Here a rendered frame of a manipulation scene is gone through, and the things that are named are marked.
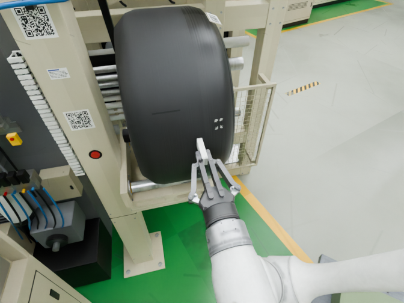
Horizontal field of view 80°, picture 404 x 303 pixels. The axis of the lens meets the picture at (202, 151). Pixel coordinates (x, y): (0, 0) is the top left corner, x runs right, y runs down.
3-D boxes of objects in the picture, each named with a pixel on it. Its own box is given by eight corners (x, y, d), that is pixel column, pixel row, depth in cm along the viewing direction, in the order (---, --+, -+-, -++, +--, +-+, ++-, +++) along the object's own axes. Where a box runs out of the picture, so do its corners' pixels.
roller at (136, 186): (129, 186, 101) (130, 195, 98) (127, 180, 98) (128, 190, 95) (210, 171, 107) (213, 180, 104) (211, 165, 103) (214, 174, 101)
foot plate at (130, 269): (124, 278, 158) (123, 277, 156) (123, 239, 176) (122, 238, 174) (165, 268, 162) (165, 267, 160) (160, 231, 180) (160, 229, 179)
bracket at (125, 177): (125, 208, 97) (119, 194, 90) (124, 142, 124) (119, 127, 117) (134, 206, 98) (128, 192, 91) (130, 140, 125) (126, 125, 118)
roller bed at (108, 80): (97, 125, 126) (76, 71, 105) (98, 109, 136) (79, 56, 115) (136, 119, 129) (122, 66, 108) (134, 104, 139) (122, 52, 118)
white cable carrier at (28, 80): (76, 176, 96) (6, 58, 62) (77, 167, 99) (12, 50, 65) (87, 174, 96) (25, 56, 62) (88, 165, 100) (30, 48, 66)
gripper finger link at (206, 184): (214, 204, 57) (208, 206, 57) (201, 166, 64) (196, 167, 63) (215, 197, 54) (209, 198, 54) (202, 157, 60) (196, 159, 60)
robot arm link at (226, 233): (211, 251, 45) (204, 220, 48) (208, 263, 52) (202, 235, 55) (257, 240, 46) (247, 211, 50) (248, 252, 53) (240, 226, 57)
